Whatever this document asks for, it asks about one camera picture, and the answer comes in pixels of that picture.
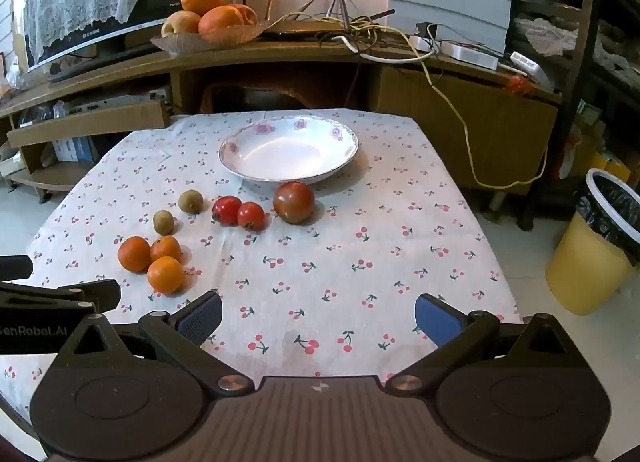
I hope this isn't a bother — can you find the short white power strip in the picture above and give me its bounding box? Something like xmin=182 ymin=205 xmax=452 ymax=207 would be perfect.
xmin=509 ymin=51 xmax=549 ymax=78

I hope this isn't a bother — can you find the long white power strip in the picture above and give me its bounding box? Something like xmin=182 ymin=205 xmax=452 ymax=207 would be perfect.
xmin=439 ymin=42 xmax=501 ymax=71

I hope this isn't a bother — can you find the clear glass fruit dish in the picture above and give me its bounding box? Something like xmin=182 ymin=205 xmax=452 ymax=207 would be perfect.
xmin=150 ymin=20 xmax=267 ymax=54

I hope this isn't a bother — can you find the yellow apple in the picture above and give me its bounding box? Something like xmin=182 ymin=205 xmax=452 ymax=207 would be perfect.
xmin=161 ymin=10 xmax=202 ymax=38

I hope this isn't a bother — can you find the black router with antennas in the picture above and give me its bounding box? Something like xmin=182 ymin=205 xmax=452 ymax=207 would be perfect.
xmin=261 ymin=0 xmax=397 ymax=41

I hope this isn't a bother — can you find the dark metal shelf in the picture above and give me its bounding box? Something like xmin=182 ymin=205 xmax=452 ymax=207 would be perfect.
xmin=515 ymin=0 xmax=640 ymax=263

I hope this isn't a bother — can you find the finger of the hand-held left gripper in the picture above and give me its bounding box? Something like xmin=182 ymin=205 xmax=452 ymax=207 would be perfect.
xmin=0 ymin=279 xmax=121 ymax=313
xmin=0 ymin=255 xmax=34 ymax=283

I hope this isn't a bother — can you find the brown kiwi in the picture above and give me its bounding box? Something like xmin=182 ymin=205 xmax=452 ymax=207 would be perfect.
xmin=153 ymin=210 xmax=176 ymax=236
xmin=178 ymin=190 xmax=205 ymax=215

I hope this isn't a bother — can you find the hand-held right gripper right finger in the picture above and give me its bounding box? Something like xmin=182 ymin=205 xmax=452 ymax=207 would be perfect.
xmin=385 ymin=293 xmax=583 ymax=395

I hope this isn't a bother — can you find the wooden television cabinet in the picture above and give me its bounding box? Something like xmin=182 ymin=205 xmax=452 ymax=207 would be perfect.
xmin=0 ymin=24 xmax=564 ymax=203

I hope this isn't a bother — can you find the cherry print tablecloth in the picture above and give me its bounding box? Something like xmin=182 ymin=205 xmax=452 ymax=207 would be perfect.
xmin=0 ymin=108 xmax=524 ymax=423

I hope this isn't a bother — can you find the white floral plate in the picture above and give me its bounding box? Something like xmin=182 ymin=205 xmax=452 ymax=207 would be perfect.
xmin=218 ymin=117 xmax=360 ymax=185

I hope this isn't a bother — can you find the small orange tangerine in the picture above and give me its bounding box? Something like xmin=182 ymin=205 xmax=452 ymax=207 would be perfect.
xmin=117 ymin=236 xmax=152 ymax=273
xmin=147 ymin=256 xmax=185 ymax=294
xmin=150 ymin=235 xmax=183 ymax=263

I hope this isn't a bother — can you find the tangle of cables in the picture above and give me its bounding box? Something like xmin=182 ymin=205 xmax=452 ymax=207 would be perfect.
xmin=270 ymin=12 xmax=549 ymax=189

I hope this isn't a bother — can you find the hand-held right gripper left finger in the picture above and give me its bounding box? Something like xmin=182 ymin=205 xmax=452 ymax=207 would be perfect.
xmin=57 ymin=291 xmax=255 ymax=397

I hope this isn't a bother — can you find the blue and white box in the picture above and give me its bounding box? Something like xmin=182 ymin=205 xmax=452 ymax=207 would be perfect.
xmin=52 ymin=137 xmax=97 ymax=163

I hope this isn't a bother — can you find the reddish apple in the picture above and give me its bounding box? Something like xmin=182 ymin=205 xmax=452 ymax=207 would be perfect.
xmin=232 ymin=4 xmax=260 ymax=28

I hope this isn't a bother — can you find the white cable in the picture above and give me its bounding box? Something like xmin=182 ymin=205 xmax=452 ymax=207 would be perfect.
xmin=339 ymin=24 xmax=437 ymax=65

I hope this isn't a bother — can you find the small red tomato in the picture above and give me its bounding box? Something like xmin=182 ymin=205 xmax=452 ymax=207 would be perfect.
xmin=237 ymin=202 xmax=267 ymax=233
xmin=212 ymin=196 xmax=243 ymax=227

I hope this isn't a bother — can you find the yellow trash bin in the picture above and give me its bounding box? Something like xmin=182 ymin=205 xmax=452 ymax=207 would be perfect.
xmin=545 ymin=168 xmax=640 ymax=317

